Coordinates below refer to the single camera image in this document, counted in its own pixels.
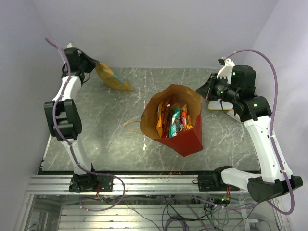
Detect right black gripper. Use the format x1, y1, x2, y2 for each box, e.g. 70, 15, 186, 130
196, 73, 239, 103

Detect Doritos chip bag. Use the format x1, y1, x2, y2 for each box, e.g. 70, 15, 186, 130
95, 62, 134, 92

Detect red brown paper bag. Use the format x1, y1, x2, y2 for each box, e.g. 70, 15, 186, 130
138, 84, 203, 157

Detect orange Kettle chip bag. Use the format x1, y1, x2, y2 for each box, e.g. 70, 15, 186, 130
156, 102, 171, 138

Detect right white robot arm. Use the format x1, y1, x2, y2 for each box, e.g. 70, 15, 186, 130
196, 63, 303, 203

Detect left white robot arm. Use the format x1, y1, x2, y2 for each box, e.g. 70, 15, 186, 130
44, 44, 100, 193

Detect white notepad board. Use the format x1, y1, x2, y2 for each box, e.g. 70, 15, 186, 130
208, 100, 233, 110

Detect orange snack packet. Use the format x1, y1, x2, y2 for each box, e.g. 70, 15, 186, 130
179, 104, 193, 133

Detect teal snack packet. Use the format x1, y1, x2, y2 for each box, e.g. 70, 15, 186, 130
169, 109, 182, 138

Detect loose wires under table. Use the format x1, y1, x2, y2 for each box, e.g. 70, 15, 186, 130
79, 187, 265, 231

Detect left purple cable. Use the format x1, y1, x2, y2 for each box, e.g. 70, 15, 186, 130
44, 37, 126, 183

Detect purple cable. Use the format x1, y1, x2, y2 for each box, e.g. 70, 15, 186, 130
44, 37, 126, 183
225, 49, 295, 214

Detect aluminium rail frame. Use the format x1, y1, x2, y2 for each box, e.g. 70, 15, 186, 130
24, 173, 290, 231

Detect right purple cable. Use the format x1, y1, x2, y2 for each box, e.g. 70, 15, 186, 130
225, 49, 295, 214

